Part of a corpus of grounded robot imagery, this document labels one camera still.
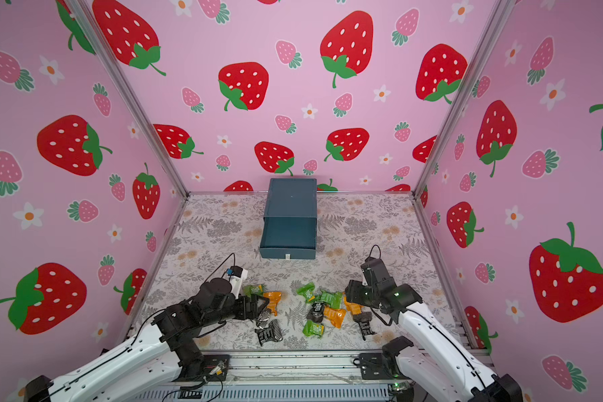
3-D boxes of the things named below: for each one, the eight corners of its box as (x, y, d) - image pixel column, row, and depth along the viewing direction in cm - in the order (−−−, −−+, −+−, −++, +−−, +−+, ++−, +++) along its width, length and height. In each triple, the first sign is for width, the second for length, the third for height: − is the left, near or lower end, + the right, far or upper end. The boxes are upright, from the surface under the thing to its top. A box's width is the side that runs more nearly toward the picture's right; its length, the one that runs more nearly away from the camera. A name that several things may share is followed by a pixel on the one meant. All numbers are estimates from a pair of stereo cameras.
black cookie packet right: (363, 340, 81) (364, 339, 79) (352, 316, 86) (353, 314, 84) (379, 334, 82) (381, 332, 80) (368, 310, 87) (369, 308, 86)
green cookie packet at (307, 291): (304, 306, 88) (304, 304, 87) (296, 291, 92) (296, 289, 90) (320, 297, 90) (320, 295, 89) (312, 283, 94) (312, 281, 92)
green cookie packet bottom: (302, 334, 82) (301, 332, 80) (306, 321, 85) (306, 319, 83) (321, 340, 81) (321, 338, 79) (324, 327, 84) (325, 325, 82)
